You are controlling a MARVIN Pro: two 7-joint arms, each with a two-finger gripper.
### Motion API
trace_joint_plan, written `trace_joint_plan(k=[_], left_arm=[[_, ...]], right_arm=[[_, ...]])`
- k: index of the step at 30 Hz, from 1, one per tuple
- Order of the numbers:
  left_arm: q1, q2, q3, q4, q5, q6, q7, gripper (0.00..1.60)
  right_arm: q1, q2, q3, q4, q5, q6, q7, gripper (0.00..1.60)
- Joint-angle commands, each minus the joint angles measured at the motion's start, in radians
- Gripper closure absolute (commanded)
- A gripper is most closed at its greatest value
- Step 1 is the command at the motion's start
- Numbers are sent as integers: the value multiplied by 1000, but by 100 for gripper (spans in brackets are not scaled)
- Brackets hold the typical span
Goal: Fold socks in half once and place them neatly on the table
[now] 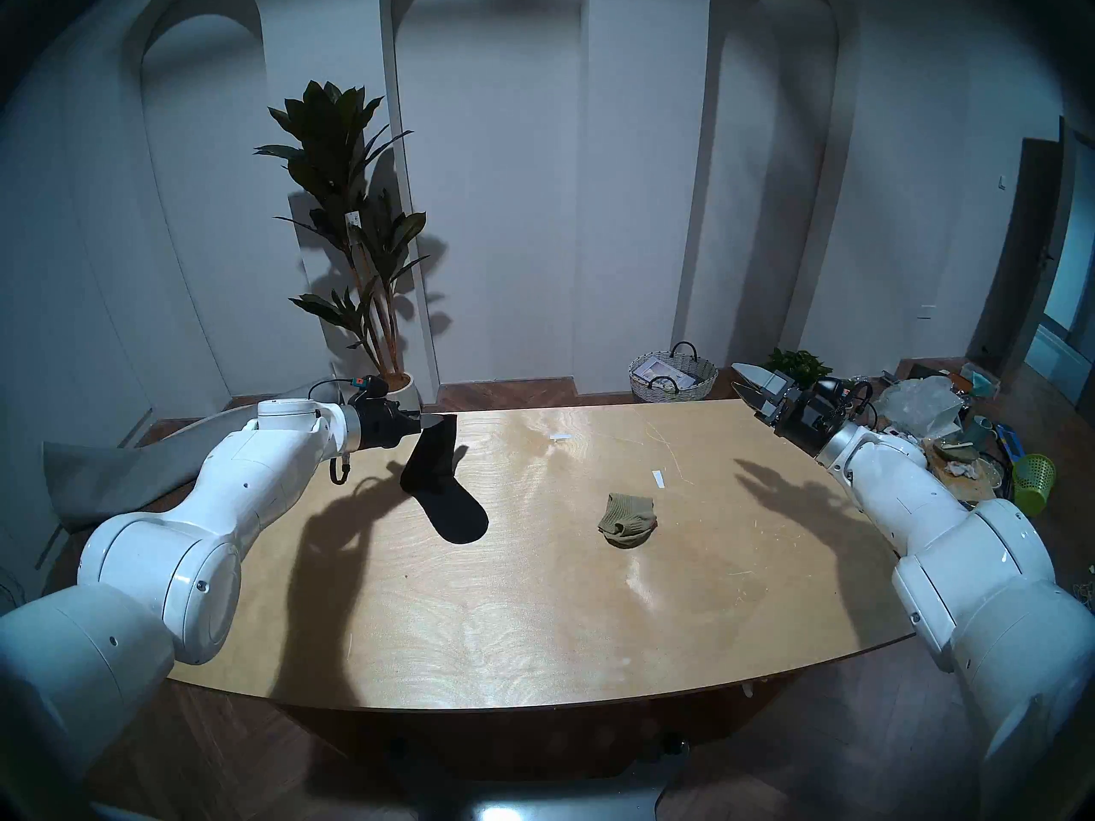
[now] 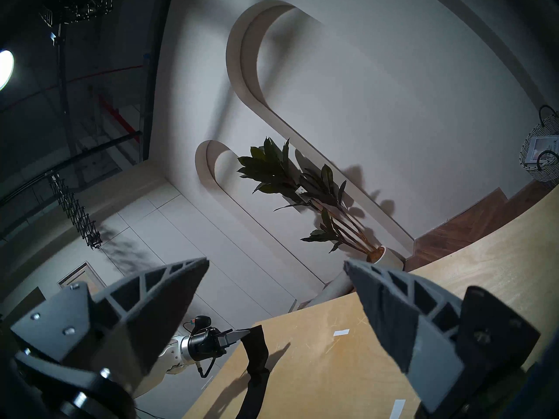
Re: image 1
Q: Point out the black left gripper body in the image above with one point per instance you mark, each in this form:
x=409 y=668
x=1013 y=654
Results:
x=376 y=424

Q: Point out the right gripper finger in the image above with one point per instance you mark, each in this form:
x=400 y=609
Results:
x=761 y=379
x=764 y=403

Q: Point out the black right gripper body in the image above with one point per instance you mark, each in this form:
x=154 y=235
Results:
x=804 y=417

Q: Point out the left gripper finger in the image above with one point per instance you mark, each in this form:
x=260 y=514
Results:
x=419 y=421

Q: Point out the black long sock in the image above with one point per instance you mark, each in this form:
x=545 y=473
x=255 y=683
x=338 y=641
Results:
x=449 y=511

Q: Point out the olive ribbed short sock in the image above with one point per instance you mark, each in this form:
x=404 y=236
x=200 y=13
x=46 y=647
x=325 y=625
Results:
x=629 y=520

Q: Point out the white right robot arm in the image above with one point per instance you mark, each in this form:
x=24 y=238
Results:
x=941 y=520

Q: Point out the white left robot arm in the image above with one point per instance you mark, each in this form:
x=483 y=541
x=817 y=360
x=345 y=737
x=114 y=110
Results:
x=248 y=486

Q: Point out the white round plant pot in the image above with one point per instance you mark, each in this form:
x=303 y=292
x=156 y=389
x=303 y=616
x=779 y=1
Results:
x=409 y=396

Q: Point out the small bushy green plant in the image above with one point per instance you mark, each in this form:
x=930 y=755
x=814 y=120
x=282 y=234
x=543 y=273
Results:
x=800 y=366

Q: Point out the clear crumpled plastic bag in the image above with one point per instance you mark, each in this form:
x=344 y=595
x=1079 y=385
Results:
x=920 y=404

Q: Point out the wooden cutting board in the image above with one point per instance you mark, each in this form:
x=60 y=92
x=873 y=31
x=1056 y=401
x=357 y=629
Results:
x=958 y=458

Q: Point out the grey green cup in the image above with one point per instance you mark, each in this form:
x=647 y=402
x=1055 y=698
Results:
x=981 y=430

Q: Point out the teal paper box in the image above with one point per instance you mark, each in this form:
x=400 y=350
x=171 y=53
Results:
x=979 y=380

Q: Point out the blue flat box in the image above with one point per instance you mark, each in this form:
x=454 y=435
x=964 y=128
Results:
x=1009 y=443

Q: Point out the green plastic mesh basket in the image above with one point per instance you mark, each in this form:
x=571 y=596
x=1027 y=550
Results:
x=1033 y=486

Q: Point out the dark open door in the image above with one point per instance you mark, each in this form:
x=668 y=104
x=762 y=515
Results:
x=1018 y=255

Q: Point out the pale blue glass door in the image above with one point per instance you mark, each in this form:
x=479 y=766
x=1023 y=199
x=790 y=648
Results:
x=1069 y=298

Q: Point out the tall dark leafy plant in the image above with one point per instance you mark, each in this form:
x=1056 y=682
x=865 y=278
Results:
x=329 y=135

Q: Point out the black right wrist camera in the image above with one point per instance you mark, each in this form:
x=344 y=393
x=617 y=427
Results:
x=834 y=393

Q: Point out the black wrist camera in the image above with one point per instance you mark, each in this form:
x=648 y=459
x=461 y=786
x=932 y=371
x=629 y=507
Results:
x=834 y=393
x=368 y=385

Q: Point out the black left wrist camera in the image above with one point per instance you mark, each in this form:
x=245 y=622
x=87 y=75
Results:
x=368 y=385

